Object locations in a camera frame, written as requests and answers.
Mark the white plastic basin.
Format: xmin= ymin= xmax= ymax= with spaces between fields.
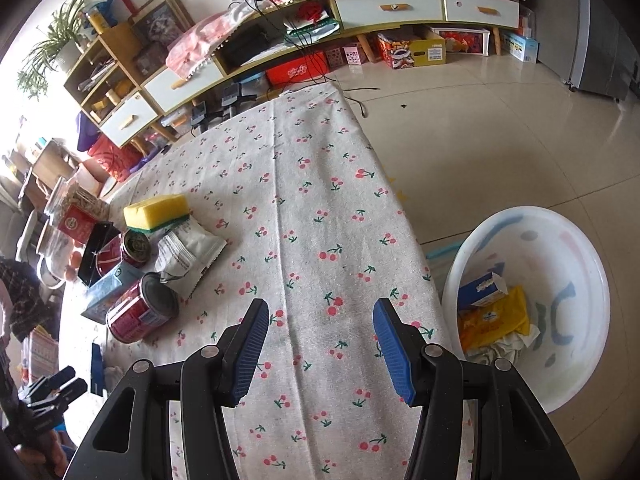
xmin=441 ymin=205 xmax=611 ymax=415

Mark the plaid clothing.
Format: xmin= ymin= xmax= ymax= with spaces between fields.
xmin=0 ymin=257 xmax=51 ymax=341

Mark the clear jar of wooden sticks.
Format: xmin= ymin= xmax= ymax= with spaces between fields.
xmin=47 ymin=180 xmax=108 ymax=221

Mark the red round container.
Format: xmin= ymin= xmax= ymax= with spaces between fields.
xmin=95 ymin=241 xmax=126 ymax=277

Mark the red drink can with barcode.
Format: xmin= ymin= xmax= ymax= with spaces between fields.
xmin=106 ymin=272 xmax=180 ymax=343

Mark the yellow plastic packet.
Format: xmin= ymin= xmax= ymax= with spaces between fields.
xmin=457 ymin=286 xmax=531 ymax=353

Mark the purple cloth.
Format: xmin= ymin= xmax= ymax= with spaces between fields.
xmin=75 ymin=112 xmax=101 ymax=153

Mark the wooden picture frame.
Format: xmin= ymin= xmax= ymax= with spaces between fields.
xmin=131 ymin=0 xmax=196 ymax=48

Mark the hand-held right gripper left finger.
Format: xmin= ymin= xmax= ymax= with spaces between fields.
xmin=65 ymin=298 xmax=271 ymax=480

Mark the long wooden tv cabinet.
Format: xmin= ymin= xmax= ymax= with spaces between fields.
xmin=62 ymin=0 xmax=521 ymax=148

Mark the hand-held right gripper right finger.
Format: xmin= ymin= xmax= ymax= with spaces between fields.
xmin=372 ymin=297 xmax=581 ymax=480

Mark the white storage crate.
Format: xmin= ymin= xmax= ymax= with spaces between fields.
xmin=430 ymin=26 xmax=493 ymax=56

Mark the white snack packet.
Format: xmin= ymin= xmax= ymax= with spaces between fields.
xmin=155 ymin=220 xmax=228 ymax=296

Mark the light blue tissue packet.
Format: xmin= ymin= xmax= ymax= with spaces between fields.
xmin=81 ymin=262 xmax=146 ymax=323

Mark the white crumpled paper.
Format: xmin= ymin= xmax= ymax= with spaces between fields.
xmin=470 ymin=325 xmax=541 ymax=366

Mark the white cabinet drawer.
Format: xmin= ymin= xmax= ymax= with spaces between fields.
xmin=142 ymin=55 xmax=226 ymax=113
xmin=442 ymin=0 xmax=521 ymax=29
xmin=100 ymin=92 xmax=161 ymax=148
xmin=332 ymin=0 xmax=446 ymax=31

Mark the black cable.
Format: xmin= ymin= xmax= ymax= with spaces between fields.
xmin=310 ymin=52 xmax=381 ymax=118

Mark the pink lace cloth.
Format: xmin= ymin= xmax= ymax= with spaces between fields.
xmin=165 ymin=0 xmax=353 ymax=81

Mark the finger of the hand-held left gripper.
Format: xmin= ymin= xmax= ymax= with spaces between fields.
xmin=20 ymin=366 xmax=76 ymax=401
xmin=27 ymin=379 xmax=88 ymax=418

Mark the black media player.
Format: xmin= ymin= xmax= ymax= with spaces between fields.
xmin=220 ymin=20 xmax=286 ymax=68

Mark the grey metal cabinet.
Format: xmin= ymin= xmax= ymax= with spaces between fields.
xmin=535 ymin=0 xmax=638 ymax=101

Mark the red patterned bag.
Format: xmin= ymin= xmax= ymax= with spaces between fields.
xmin=87 ymin=135 xmax=146 ymax=183

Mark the blue white carton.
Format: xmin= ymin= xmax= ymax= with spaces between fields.
xmin=502 ymin=30 xmax=541 ymax=63

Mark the yellow sponge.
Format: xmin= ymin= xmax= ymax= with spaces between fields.
xmin=123 ymin=194 xmax=192 ymax=233

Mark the blue small carton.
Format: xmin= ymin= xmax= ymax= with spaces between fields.
xmin=457 ymin=272 xmax=508 ymax=311

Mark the red gift box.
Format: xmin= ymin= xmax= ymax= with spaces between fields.
xmin=265 ymin=51 xmax=331 ymax=88

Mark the printed cardboard box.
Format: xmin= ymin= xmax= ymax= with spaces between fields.
xmin=377 ymin=30 xmax=447 ymax=70

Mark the green white plastic bag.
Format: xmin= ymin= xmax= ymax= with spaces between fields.
xmin=285 ymin=17 xmax=341 ymax=46

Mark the green potted plant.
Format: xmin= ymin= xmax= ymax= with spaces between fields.
xmin=17 ymin=0 xmax=91 ymax=101

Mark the person's left hand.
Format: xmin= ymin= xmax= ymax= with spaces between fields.
xmin=17 ymin=430 xmax=68 ymax=478

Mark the cherry print tablecloth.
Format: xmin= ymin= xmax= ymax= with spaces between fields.
xmin=57 ymin=82 xmax=476 ymax=480

